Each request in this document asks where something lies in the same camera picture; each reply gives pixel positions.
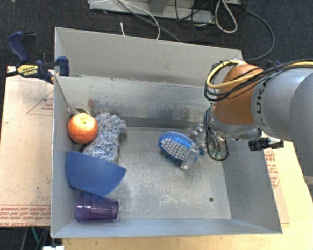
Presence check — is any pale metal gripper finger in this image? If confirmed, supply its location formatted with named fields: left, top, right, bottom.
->
left=180, top=143, right=201, bottom=172

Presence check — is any black cylinder on white bracket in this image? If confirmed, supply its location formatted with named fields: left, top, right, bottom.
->
left=248, top=135, right=286, bottom=154

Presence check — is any blue brush with white bristles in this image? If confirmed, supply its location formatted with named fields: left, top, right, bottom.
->
left=156, top=130, right=207, bottom=169

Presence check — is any grey metal bin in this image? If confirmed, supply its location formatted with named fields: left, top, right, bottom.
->
left=38, top=26, right=298, bottom=250

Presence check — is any clear purple cup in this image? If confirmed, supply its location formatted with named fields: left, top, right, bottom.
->
left=73, top=190, right=121, bottom=226

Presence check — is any blue bowl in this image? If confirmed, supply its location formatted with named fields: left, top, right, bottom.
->
left=64, top=150, right=129, bottom=198

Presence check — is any brown cardboard board, red print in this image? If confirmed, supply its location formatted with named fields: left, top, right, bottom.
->
left=0, top=65, right=302, bottom=250

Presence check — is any blue and white fuzzy cloth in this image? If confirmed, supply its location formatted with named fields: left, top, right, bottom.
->
left=81, top=111, right=129, bottom=165

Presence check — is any red-orange apple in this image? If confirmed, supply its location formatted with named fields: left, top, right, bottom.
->
left=66, top=112, right=100, bottom=146

